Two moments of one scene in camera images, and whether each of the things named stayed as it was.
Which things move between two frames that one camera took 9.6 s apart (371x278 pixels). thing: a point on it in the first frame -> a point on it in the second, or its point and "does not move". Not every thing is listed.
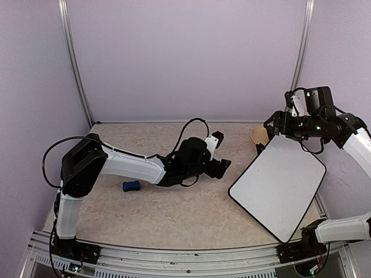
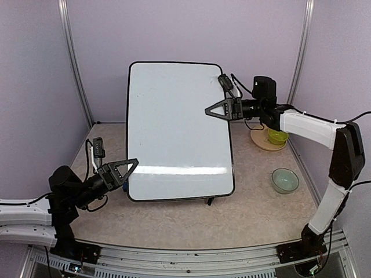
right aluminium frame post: (303, 46) does not move
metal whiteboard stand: (260, 147) -> (210, 201)
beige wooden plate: (259, 135) does not move
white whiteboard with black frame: (277, 185) -> (183, 153)
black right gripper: (286, 128) -> (233, 110)
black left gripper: (214, 171) -> (111, 175)
